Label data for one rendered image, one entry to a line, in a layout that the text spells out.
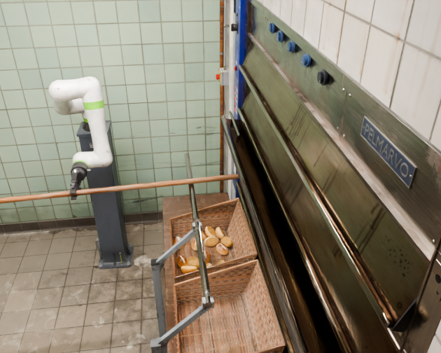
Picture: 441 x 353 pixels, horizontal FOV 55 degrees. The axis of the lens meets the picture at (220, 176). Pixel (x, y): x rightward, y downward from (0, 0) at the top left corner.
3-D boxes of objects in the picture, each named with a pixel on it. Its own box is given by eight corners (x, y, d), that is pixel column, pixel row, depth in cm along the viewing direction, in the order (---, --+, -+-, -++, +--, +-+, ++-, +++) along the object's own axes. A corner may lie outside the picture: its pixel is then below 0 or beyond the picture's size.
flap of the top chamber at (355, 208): (245, 69, 241) (258, 34, 232) (400, 330, 91) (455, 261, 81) (238, 67, 239) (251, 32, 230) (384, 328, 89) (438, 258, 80)
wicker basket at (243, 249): (239, 228, 297) (239, 196, 282) (257, 288, 249) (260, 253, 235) (169, 235, 290) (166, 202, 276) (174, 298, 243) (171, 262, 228)
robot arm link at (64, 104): (52, 99, 282) (45, 78, 232) (77, 95, 287) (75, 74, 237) (56, 118, 283) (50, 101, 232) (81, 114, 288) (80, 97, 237)
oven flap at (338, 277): (244, 112, 255) (256, 81, 245) (377, 400, 104) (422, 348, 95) (237, 110, 253) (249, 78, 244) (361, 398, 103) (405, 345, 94)
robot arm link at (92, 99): (75, 77, 246) (77, 78, 235) (98, 74, 250) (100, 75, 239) (82, 108, 252) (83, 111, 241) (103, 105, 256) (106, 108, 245)
